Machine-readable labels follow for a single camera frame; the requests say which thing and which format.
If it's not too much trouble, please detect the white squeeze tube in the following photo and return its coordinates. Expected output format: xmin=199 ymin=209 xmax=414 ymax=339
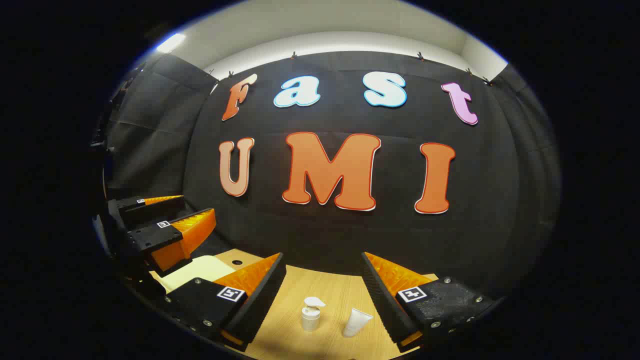
xmin=342 ymin=308 xmax=374 ymax=338

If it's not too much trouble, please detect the black backdrop cloth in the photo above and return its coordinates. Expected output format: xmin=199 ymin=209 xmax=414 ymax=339
xmin=102 ymin=50 xmax=561 ymax=301

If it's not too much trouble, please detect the white pump bottle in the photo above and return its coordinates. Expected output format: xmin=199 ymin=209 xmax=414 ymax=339
xmin=301 ymin=296 xmax=326 ymax=332

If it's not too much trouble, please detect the pale yellow suitcase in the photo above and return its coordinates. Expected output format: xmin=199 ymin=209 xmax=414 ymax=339
xmin=150 ymin=255 xmax=236 ymax=294

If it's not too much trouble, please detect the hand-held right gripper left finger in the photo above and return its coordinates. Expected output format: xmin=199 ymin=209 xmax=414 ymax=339
xmin=164 ymin=252 xmax=288 ymax=352

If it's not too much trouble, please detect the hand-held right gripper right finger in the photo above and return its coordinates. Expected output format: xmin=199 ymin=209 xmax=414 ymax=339
xmin=361 ymin=251 xmax=506 ymax=353

